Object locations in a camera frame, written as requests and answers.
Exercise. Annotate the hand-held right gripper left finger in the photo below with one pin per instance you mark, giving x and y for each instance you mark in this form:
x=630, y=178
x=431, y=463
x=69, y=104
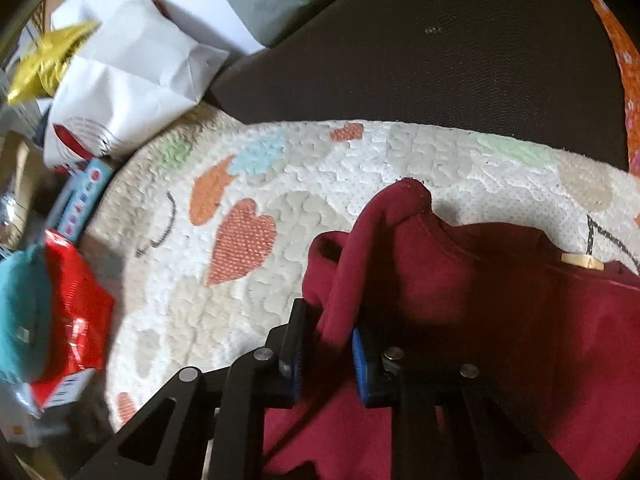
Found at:
x=292, y=355

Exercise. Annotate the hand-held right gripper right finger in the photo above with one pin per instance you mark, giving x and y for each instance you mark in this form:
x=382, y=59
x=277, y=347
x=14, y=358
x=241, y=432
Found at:
x=361, y=365

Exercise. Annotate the dark red sweater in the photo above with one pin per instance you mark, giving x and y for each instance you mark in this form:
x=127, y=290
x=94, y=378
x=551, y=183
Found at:
x=490, y=320

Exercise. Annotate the cream quilted heart-print mat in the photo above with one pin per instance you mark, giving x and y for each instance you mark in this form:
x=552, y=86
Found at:
x=300, y=220

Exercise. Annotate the red snack packet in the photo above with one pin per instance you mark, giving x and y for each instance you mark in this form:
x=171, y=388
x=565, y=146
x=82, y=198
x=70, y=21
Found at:
x=75, y=320

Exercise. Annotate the blue patterned box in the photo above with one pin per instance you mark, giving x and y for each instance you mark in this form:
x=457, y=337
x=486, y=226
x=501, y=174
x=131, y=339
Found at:
x=82, y=197

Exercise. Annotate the teal cloth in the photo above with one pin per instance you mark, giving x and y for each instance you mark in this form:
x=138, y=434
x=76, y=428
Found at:
x=22, y=315

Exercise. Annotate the white paper bag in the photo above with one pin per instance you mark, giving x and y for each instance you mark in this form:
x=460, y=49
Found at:
x=135, y=75

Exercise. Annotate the dark brown mattress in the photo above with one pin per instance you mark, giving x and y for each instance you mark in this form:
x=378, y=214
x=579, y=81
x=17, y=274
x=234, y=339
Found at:
x=425, y=50

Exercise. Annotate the yellow foil packet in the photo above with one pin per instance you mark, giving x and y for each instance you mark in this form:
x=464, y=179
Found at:
x=45, y=65

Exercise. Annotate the orange floral bedsheet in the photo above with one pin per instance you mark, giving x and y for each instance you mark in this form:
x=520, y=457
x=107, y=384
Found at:
x=620, y=75

